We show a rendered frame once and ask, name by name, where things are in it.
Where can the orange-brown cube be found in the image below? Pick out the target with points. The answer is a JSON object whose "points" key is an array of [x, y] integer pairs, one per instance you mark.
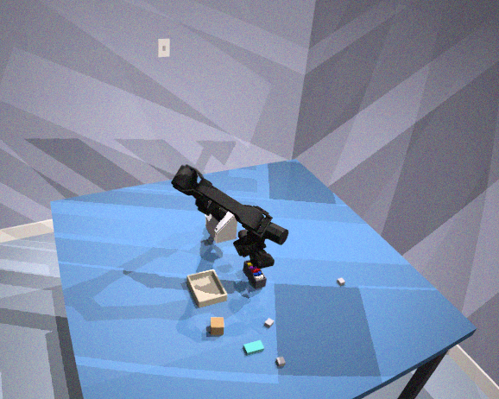
{"points": [[217, 325]]}

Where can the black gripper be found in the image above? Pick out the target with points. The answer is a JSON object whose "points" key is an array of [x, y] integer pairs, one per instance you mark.
{"points": [[261, 259]]}

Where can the teal flat block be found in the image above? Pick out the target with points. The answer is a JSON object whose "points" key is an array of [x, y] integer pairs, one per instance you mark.
{"points": [[253, 347]]}

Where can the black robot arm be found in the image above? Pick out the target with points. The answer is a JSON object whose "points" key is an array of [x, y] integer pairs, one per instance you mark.
{"points": [[211, 200]]}

